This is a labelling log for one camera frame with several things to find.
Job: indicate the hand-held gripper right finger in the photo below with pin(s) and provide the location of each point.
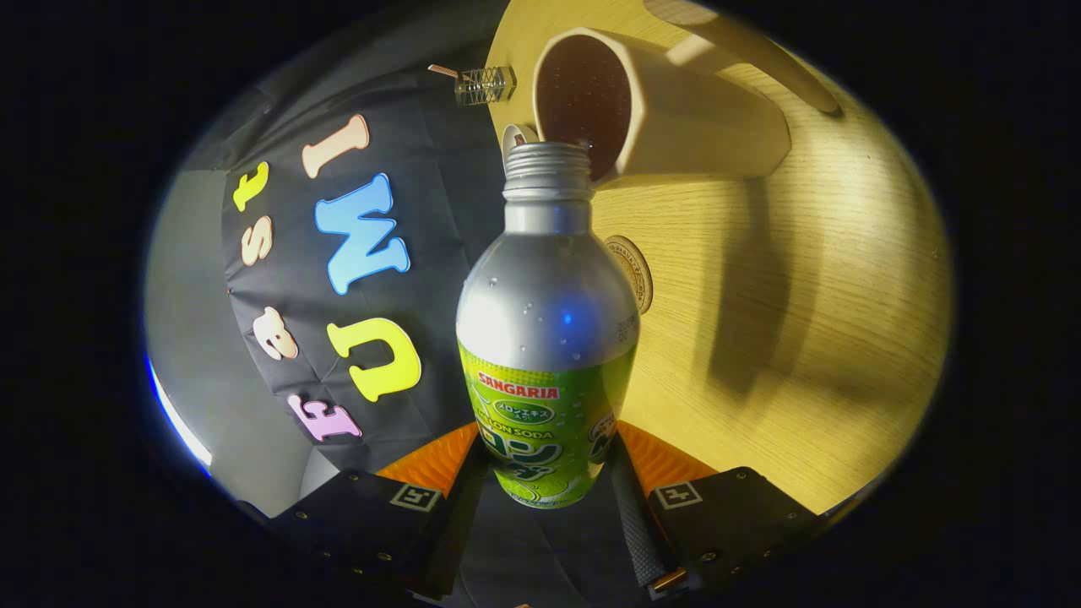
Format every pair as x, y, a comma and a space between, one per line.
638, 532

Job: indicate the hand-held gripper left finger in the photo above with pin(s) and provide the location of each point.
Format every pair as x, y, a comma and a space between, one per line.
460, 515

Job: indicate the silver bottle with green label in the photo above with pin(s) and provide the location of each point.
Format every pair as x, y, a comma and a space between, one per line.
545, 321

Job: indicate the round brown coaster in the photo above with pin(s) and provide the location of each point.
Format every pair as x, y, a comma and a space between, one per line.
635, 270

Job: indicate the black backdrop cloth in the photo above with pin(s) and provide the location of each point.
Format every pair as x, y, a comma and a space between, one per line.
422, 279

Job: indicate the wooden table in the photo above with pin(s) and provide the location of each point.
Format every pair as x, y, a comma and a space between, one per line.
802, 338

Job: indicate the white round plate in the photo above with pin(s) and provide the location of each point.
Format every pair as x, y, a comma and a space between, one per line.
512, 135

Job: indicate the pink striped straw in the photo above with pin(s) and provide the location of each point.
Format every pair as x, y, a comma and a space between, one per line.
442, 70

